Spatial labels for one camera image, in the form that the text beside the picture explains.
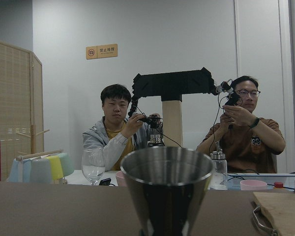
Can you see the steel cocktail jigger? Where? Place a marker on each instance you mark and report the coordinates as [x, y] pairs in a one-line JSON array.
[[167, 186]]

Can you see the green plastic cup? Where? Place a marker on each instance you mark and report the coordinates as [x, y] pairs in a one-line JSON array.
[[66, 164]]

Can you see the yellow plastic cup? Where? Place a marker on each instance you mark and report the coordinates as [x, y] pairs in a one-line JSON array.
[[56, 168]]

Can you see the grey plastic cup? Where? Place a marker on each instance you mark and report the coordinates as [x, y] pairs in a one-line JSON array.
[[40, 171]]

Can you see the pink plastic cup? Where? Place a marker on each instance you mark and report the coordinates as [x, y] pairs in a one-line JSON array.
[[251, 184]]

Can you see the blue plastic cup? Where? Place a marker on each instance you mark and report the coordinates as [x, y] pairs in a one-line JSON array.
[[20, 171]]

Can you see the black water bottle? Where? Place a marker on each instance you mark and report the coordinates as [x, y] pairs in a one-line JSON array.
[[155, 141]]

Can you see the person in grey jacket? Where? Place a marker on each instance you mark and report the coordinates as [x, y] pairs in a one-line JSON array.
[[115, 134]]

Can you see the black teleoperation rig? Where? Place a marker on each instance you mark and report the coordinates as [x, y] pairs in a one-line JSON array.
[[170, 87]]

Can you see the pink bowl with ice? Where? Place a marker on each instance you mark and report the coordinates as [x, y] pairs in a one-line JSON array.
[[120, 178]]

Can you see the clear wine glass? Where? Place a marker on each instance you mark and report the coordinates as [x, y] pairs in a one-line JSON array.
[[93, 165]]

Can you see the glass syrup dispenser bottle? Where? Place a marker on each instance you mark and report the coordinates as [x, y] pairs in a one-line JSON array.
[[219, 174]]

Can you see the person in brown shirt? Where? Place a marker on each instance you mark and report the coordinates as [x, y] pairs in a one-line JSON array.
[[248, 142]]

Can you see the bamboo folding screen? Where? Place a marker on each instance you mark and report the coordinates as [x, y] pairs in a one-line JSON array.
[[21, 105]]

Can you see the bamboo cutting board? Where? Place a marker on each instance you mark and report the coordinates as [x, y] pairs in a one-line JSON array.
[[279, 210]]

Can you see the wooden no-photo wall sign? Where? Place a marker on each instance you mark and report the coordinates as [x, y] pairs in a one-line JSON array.
[[102, 51]]

